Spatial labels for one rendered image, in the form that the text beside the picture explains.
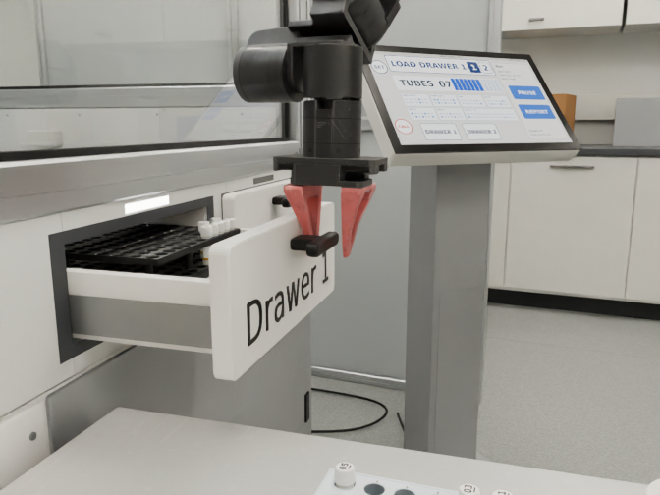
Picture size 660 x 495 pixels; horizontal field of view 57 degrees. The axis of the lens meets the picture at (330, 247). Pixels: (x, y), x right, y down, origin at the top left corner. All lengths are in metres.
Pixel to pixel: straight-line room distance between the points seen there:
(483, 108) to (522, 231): 2.08
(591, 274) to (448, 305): 2.07
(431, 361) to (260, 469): 1.10
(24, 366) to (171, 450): 0.13
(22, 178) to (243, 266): 0.18
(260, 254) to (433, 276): 1.01
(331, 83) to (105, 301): 0.28
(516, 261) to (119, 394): 3.05
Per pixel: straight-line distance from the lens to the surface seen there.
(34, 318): 0.55
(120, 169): 0.62
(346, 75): 0.58
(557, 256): 3.53
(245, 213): 0.84
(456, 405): 1.66
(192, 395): 0.79
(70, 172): 0.56
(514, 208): 3.50
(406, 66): 1.46
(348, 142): 0.58
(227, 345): 0.48
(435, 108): 1.41
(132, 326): 0.54
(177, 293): 0.52
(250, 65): 0.62
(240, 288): 0.49
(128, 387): 0.67
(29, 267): 0.54
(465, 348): 1.61
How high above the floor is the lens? 1.02
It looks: 11 degrees down
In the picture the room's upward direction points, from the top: straight up
